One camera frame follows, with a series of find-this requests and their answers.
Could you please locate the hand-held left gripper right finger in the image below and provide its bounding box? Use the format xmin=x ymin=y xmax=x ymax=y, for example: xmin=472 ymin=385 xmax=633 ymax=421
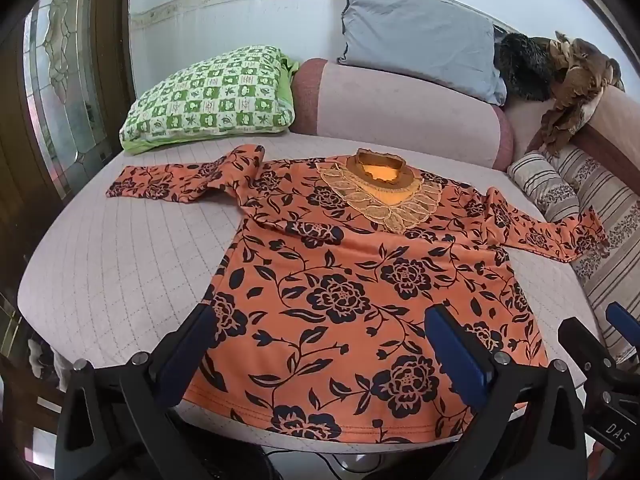
xmin=424 ymin=303 xmax=586 ymax=480

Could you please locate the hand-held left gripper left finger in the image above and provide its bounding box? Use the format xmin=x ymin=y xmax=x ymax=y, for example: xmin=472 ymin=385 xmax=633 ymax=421
xmin=54 ymin=304 xmax=221 ymax=480

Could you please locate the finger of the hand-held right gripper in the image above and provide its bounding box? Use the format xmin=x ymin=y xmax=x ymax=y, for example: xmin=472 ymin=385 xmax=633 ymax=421
xmin=605 ymin=302 xmax=640 ymax=361
xmin=557 ymin=316 xmax=627 ymax=397

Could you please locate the orange black floral shirt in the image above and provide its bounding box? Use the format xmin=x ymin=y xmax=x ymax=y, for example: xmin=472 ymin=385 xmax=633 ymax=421
xmin=105 ymin=144 xmax=608 ymax=445

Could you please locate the beige striped floral blanket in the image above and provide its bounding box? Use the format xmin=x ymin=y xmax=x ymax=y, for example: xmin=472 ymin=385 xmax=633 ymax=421
xmin=507 ymin=145 xmax=640 ymax=366

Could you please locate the brown ruffled cloth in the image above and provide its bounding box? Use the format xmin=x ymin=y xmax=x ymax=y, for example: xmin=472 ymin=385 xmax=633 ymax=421
xmin=527 ymin=31 xmax=626 ymax=158

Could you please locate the pink maroon bolster cushion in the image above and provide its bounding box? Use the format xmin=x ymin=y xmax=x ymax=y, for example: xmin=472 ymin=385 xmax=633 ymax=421
xmin=290 ymin=57 xmax=516 ymax=173

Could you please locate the green white patterned pillow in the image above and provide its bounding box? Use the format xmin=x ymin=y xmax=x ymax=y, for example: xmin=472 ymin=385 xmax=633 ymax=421
xmin=119 ymin=46 xmax=301 ymax=156

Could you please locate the black furry garment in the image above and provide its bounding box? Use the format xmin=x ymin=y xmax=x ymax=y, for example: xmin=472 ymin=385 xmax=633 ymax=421
xmin=495 ymin=32 xmax=566 ymax=103

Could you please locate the wooden door with patterned glass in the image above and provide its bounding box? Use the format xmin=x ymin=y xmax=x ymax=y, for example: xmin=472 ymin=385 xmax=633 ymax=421
xmin=0 ymin=0 xmax=136 ymax=361

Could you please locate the grey pillow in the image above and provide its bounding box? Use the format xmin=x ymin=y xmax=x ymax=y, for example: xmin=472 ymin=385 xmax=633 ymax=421
xmin=337 ymin=0 xmax=508 ymax=107

